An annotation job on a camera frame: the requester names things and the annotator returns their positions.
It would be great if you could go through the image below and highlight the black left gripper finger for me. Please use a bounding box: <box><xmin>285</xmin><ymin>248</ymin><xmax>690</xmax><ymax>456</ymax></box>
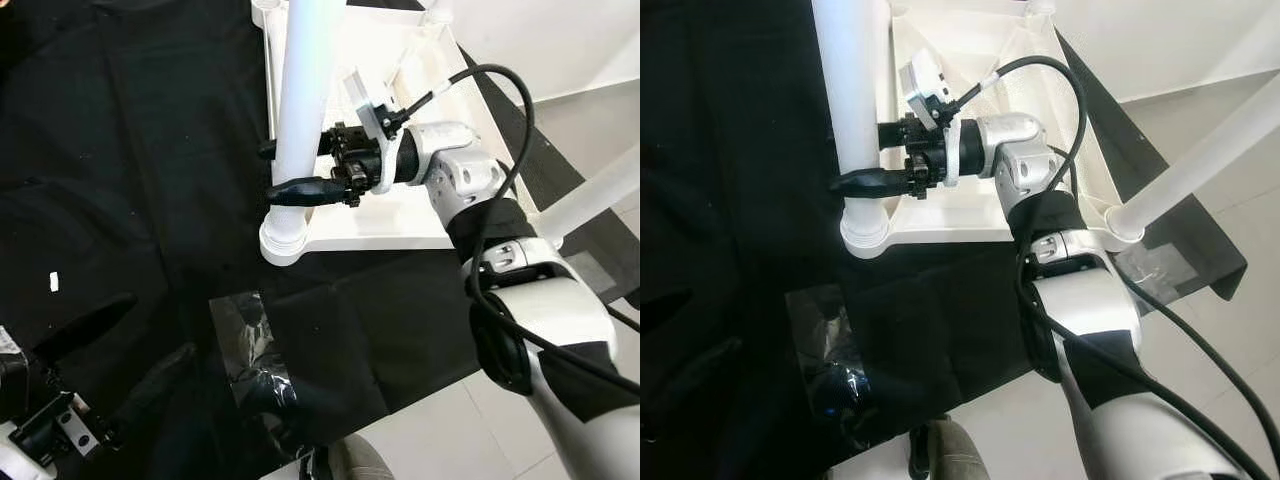
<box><xmin>640</xmin><ymin>335</ymin><xmax>746</xmax><ymax>421</ymax></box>
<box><xmin>640</xmin><ymin>288</ymin><xmax>693</xmax><ymax>331</ymax></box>
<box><xmin>105</xmin><ymin>340</ymin><xmax>201</xmax><ymax>441</ymax></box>
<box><xmin>30</xmin><ymin>292</ymin><xmax>139</xmax><ymax>366</ymax></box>

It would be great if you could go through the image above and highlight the black table cloth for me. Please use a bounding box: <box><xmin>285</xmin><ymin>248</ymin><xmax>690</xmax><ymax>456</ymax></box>
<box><xmin>640</xmin><ymin>0</ymin><xmax>1249</xmax><ymax>480</ymax></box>
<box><xmin>0</xmin><ymin>0</ymin><xmax>641</xmax><ymax>480</ymax></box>

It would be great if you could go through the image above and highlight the silver robot right leg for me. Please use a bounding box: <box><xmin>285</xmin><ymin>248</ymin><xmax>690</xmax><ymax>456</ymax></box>
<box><xmin>920</xmin><ymin>420</ymin><xmax>991</xmax><ymax>480</ymax></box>
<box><xmin>325</xmin><ymin>435</ymin><xmax>396</xmax><ymax>480</ymax></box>

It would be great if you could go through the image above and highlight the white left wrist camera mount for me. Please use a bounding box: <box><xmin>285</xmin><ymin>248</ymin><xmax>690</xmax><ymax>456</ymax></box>
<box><xmin>0</xmin><ymin>330</ymin><xmax>56</xmax><ymax>480</ymax></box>

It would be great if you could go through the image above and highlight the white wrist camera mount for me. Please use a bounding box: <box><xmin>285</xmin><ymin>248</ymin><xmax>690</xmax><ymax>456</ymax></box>
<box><xmin>898</xmin><ymin>50</ymin><xmax>963</xmax><ymax>189</ymax></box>
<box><xmin>340</xmin><ymin>68</ymin><xmax>403</xmax><ymax>196</ymax></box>
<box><xmin>0</xmin><ymin>330</ymin><xmax>56</xmax><ymax>480</ymax></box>

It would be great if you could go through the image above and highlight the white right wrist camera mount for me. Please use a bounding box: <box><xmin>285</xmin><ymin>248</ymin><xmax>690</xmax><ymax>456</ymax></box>
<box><xmin>340</xmin><ymin>68</ymin><xmax>403</xmax><ymax>196</ymax></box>
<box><xmin>898</xmin><ymin>50</ymin><xmax>963</xmax><ymax>189</ymax></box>

